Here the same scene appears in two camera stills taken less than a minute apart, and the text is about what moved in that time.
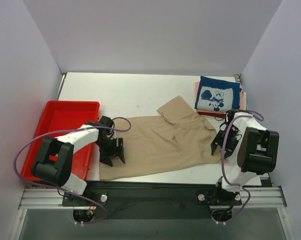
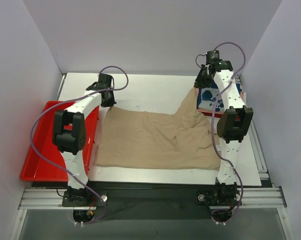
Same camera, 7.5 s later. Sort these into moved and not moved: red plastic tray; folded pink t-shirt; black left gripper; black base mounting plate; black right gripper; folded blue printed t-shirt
Moved: black left gripper; black right gripper
Not moved: folded pink t-shirt; red plastic tray; folded blue printed t-shirt; black base mounting plate
